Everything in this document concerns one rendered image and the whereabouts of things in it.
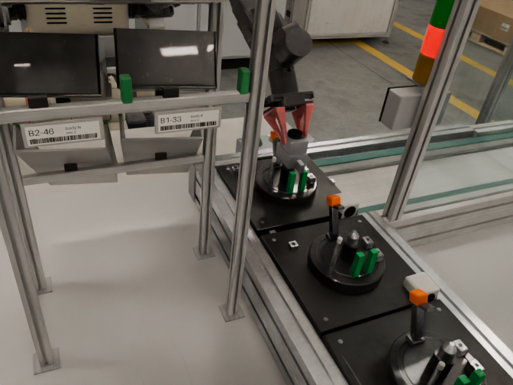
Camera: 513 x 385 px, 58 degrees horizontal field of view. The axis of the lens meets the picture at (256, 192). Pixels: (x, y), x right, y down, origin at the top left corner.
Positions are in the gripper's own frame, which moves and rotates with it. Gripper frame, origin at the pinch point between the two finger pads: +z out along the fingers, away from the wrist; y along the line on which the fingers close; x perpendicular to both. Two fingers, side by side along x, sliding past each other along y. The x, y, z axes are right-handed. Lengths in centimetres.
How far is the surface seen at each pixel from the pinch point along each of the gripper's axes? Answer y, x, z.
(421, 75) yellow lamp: 16.5, -21.5, -5.7
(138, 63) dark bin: -34.5, -27.0, -9.1
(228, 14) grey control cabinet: 104, 266, -145
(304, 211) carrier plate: -0.2, 0.7, 15.4
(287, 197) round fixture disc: -3.0, 2.0, 11.7
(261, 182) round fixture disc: -6.2, 6.9, 7.6
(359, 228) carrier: 8.4, -5.4, 20.6
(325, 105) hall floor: 159, 234, -53
